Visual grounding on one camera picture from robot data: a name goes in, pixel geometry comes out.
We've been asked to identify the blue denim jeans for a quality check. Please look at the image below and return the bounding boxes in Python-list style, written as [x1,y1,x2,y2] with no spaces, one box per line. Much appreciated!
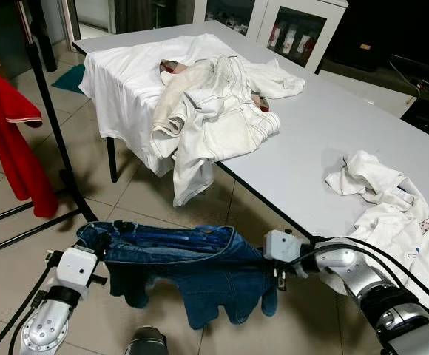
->
[76,222,283,331]

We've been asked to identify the white printed t-shirt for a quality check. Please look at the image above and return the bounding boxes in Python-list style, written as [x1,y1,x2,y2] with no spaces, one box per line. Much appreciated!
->
[325,150,429,304]

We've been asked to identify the grey robot left leg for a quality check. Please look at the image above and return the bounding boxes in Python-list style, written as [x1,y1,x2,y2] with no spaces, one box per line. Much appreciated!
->
[124,327,169,355]

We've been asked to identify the red shirt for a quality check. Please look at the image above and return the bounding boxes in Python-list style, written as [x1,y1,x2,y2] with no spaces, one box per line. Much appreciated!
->
[0,52,60,219]

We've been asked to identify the black garment rack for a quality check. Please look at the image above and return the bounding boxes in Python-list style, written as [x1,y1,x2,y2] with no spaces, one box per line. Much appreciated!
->
[0,0,98,260]

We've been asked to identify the large white draped t-shirt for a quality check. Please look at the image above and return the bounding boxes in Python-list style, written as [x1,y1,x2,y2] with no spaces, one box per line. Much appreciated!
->
[78,33,230,178]

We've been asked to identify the cream white jeans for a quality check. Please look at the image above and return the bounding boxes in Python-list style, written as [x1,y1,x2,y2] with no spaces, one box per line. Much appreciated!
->
[149,55,282,208]

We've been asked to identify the white table with black legs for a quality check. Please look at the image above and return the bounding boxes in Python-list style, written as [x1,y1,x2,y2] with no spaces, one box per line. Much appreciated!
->
[72,18,429,311]

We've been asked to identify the teal floor mat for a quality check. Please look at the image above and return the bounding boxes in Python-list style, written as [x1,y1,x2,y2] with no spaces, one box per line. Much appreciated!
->
[52,65,86,95]

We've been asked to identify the white crumpled garment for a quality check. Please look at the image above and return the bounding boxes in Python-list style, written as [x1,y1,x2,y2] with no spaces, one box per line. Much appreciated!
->
[248,58,306,99]

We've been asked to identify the grey brown curtain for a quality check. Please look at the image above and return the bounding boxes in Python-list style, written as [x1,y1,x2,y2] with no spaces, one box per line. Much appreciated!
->
[113,0,155,34]

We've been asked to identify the red white bottle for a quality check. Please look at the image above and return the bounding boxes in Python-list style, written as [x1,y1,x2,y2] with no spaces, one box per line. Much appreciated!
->
[301,31,315,58]
[271,22,284,47]
[286,24,299,51]

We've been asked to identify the white glass-door cabinet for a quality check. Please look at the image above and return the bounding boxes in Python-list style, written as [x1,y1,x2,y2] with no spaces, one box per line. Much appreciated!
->
[192,0,348,71]

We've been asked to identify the tall black speaker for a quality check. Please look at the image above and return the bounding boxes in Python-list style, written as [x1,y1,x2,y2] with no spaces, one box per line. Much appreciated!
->
[325,0,396,67]

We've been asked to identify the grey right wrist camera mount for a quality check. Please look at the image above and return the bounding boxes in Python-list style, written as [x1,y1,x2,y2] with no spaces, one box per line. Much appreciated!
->
[263,229,302,264]

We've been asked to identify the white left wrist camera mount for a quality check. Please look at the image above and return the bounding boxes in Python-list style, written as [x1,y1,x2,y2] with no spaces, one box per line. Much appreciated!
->
[55,246,101,291]

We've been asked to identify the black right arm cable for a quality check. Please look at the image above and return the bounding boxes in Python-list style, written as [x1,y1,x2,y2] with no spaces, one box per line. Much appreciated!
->
[288,235,429,315]

